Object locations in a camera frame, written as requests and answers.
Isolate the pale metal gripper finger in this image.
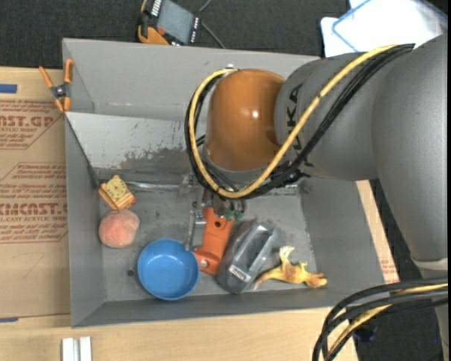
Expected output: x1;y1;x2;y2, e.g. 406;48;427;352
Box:
184;211;207;251

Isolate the orange plastic block with holes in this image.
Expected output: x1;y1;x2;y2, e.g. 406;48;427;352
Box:
192;205;236;277

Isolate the grey and silver stapler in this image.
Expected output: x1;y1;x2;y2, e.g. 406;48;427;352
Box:
215;221;278;295

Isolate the blue bowl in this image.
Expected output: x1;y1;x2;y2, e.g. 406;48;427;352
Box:
136;238;201;302

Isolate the pink peach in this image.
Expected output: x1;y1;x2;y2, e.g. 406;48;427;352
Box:
98;209;141;250

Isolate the yellow toy clock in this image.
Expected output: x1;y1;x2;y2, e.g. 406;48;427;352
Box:
98;174;137;211

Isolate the yellow banana peel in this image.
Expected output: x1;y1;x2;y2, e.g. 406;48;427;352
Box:
253;245;328;290

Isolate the grey metal bin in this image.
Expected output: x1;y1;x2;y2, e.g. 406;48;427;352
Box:
62;38;386;329

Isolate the brown cardboard board, red print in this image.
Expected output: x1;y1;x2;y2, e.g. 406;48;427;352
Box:
0;65;400;320

